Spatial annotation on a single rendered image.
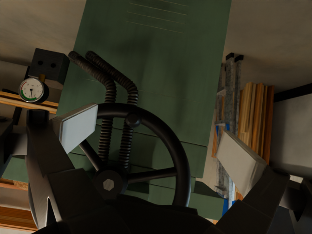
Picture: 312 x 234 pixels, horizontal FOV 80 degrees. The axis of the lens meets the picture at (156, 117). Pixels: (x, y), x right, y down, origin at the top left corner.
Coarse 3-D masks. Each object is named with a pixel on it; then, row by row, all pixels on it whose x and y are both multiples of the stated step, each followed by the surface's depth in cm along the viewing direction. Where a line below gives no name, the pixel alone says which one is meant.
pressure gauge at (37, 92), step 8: (24, 80) 47; (32, 80) 47; (40, 80) 49; (24, 88) 47; (32, 88) 47; (40, 88) 47; (48, 88) 49; (24, 96) 46; (32, 96) 47; (40, 96) 46
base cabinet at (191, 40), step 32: (96, 0) 57; (128, 0) 57; (160, 0) 57; (192, 0) 58; (224, 0) 59; (96, 32) 55; (128, 32) 56; (160, 32) 56; (192, 32) 57; (224, 32) 57; (128, 64) 55; (160, 64) 55; (192, 64) 55; (64, 96) 53; (96, 96) 53; (160, 96) 54; (192, 96) 54; (192, 128) 53
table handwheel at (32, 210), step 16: (112, 112) 34; (128, 112) 34; (144, 112) 35; (160, 128) 34; (80, 144) 34; (176, 144) 34; (96, 160) 34; (176, 160) 34; (96, 176) 32; (112, 176) 32; (128, 176) 34; (144, 176) 34; (160, 176) 34; (176, 176) 34; (112, 192) 31; (176, 192) 34; (32, 208) 32
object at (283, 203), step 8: (288, 184) 12; (296, 184) 12; (288, 192) 11; (296, 192) 11; (288, 200) 11; (296, 200) 11; (304, 200) 11; (288, 208) 11; (296, 208) 11; (304, 208) 11
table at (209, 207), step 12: (12, 156) 51; (24, 156) 54; (12, 168) 50; (24, 168) 50; (24, 180) 50; (132, 192) 42; (144, 192) 42; (156, 192) 51; (168, 192) 51; (192, 192) 51; (204, 192) 54; (168, 204) 51; (192, 204) 51; (204, 204) 51; (216, 204) 51; (204, 216) 51; (216, 216) 51
